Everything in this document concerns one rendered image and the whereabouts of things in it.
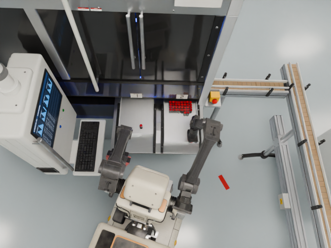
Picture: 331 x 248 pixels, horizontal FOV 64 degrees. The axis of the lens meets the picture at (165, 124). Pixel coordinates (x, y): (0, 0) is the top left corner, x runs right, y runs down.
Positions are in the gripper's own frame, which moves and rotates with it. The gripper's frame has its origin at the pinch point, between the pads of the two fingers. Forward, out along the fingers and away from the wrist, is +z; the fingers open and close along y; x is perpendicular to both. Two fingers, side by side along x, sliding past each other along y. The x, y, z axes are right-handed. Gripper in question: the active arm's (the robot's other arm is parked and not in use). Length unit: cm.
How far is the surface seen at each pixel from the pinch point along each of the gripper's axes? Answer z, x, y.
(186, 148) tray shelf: 4.5, 3.1, -3.2
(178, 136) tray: 2.5, 8.7, 6.6
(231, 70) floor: 67, -69, 144
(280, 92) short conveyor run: -9, -74, 42
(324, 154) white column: 62, -144, 23
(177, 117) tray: -0.2, 9.4, 22.0
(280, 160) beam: 41, -85, 6
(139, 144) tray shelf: 4.0, 38.1, -0.4
